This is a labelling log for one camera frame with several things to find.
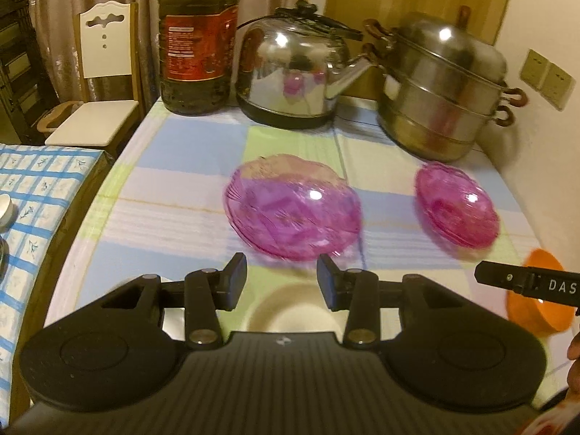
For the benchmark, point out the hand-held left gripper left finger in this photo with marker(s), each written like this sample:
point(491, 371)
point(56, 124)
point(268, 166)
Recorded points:
point(236, 281)

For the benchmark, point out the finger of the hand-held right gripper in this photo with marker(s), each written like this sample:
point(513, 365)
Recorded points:
point(503, 276)

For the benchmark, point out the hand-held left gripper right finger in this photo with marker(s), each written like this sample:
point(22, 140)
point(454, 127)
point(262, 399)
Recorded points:
point(327, 281)

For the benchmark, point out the orange plastic bowl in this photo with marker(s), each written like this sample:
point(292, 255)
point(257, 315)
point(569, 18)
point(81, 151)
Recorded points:
point(528, 308)

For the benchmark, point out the small pink glass plate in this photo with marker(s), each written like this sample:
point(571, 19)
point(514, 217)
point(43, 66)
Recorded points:
point(455, 210)

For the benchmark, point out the large pink glass plate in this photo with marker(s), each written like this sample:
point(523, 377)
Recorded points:
point(290, 208)

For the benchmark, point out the person's right hand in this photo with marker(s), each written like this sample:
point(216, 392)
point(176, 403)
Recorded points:
point(575, 358)

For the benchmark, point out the pastel checked tablecloth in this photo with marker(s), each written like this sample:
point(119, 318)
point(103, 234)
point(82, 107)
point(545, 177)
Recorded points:
point(172, 199)

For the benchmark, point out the stainless steel steamer pot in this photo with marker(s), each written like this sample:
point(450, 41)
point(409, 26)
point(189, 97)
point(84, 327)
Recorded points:
point(439, 90)

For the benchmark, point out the stainless steel kettle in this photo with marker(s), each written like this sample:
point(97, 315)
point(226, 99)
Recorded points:
point(290, 68)

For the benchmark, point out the blue grid tablecloth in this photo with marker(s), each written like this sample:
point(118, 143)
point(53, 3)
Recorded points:
point(40, 176)

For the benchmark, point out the round metal item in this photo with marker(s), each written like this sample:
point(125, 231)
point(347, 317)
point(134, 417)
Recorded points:
point(2, 253)
point(4, 210)

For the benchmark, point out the dark cooking oil bottle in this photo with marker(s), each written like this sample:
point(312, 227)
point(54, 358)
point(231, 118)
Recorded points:
point(199, 45)

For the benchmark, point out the white wooden chair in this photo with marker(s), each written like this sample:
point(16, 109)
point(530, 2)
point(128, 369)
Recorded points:
point(106, 54)

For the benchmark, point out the dark wooden furniture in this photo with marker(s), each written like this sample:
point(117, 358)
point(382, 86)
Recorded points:
point(18, 54)

